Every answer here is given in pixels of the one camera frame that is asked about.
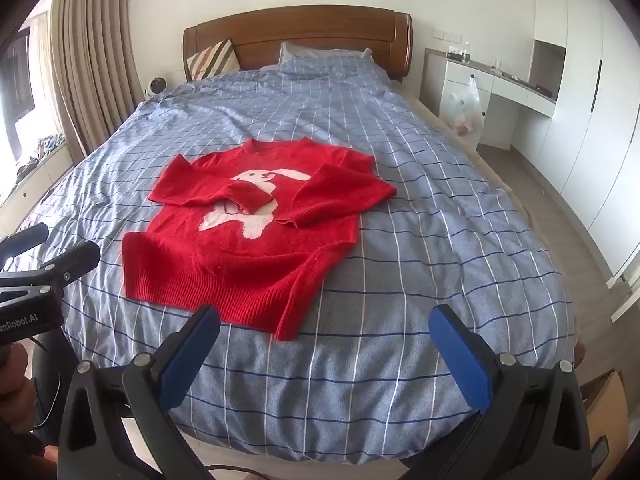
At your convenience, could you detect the striped pillow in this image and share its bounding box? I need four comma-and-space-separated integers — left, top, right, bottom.
186, 38, 241, 82

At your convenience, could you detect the grey pillow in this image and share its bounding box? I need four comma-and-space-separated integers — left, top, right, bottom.
278, 41, 375, 67

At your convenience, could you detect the white desk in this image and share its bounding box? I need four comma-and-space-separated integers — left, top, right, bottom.
421, 47, 558, 151

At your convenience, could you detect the person's left hand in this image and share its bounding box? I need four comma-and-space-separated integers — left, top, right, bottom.
0, 344, 32, 411

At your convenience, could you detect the cardboard box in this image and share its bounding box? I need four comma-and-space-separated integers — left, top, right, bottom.
580, 369, 631, 471

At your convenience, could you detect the clear plastic bag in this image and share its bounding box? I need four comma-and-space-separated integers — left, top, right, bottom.
444, 74, 485, 137

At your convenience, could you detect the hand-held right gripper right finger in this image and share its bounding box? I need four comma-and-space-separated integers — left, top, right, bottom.
415, 304, 594, 480

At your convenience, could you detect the red sweater with white animal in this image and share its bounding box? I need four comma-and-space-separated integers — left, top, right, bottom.
121, 139, 398, 342

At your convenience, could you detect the beige curtain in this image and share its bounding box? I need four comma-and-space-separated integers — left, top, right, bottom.
47, 0, 146, 161

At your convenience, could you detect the thin black cable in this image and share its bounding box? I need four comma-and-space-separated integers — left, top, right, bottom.
207, 466, 263, 480

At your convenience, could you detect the dark framed window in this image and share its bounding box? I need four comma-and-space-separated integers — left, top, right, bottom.
0, 30, 36, 161

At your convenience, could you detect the wooden bed headboard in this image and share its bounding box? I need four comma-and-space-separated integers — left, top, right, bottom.
182, 6, 414, 83

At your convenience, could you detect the white wardrobe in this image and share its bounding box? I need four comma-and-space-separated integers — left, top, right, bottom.
510, 0, 640, 281

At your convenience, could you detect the blue checked blanket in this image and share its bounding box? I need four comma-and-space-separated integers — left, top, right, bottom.
0, 52, 576, 466

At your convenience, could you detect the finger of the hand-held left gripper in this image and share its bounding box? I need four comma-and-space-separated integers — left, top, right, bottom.
0, 223, 50, 263
0, 241, 102, 307

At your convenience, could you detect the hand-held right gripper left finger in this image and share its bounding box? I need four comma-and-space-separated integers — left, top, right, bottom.
57, 304, 221, 480

